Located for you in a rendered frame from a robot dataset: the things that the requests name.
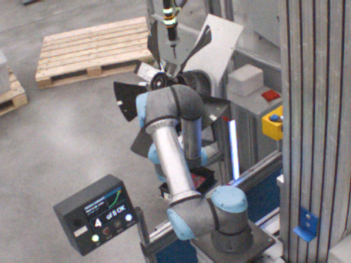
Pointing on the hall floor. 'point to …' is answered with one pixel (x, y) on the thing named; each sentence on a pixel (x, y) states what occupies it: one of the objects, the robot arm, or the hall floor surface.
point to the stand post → (226, 174)
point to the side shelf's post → (252, 140)
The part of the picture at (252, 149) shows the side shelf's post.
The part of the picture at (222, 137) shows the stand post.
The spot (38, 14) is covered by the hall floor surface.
